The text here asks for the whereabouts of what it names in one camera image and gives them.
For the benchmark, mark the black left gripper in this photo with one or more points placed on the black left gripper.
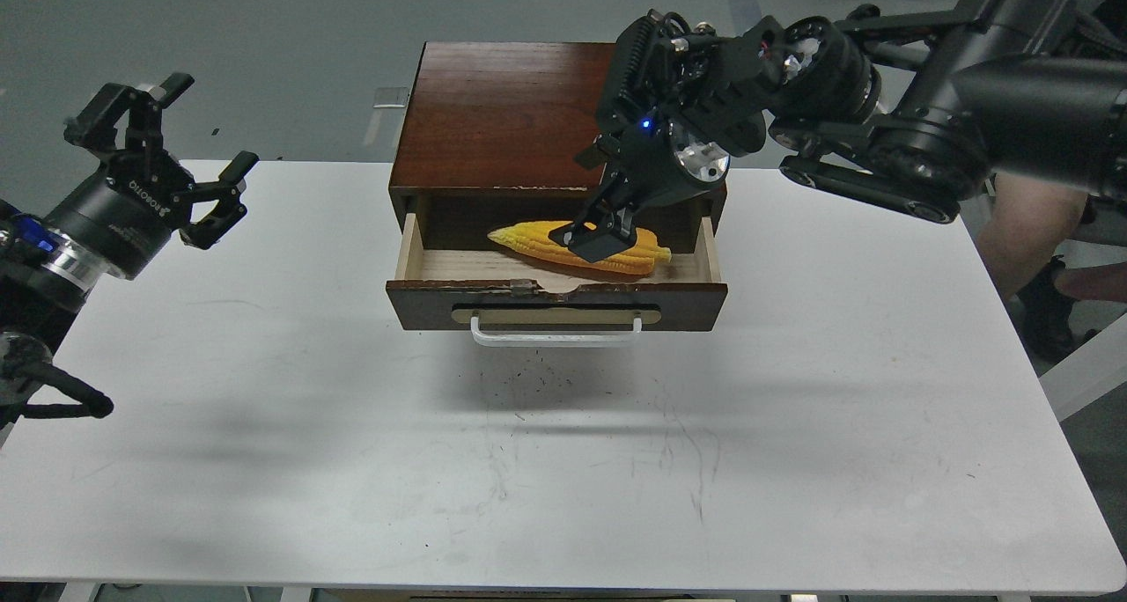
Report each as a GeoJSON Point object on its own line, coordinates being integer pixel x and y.
{"type": "Point", "coordinates": [122, 220]}

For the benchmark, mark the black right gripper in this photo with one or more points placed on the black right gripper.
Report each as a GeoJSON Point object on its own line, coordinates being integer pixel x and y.
{"type": "Point", "coordinates": [653, 169]}

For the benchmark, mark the yellow corn cob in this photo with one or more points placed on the yellow corn cob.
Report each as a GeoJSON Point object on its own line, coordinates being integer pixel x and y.
{"type": "Point", "coordinates": [532, 239]}

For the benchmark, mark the wooden drawer with white handle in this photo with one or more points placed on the wooden drawer with white handle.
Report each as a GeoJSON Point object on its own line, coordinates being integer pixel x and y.
{"type": "Point", "coordinates": [449, 273]}

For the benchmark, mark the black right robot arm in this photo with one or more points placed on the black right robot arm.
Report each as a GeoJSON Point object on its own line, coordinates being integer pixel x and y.
{"type": "Point", "coordinates": [906, 112]}

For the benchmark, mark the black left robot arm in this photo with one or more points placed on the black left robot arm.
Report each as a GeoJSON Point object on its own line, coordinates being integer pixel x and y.
{"type": "Point", "coordinates": [46, 278]}

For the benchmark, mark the dark wooden cabinet box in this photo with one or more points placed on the dark wooden cabinet box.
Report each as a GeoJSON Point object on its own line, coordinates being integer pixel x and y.
{"type": "Point", "coordinates": [490, 136]}

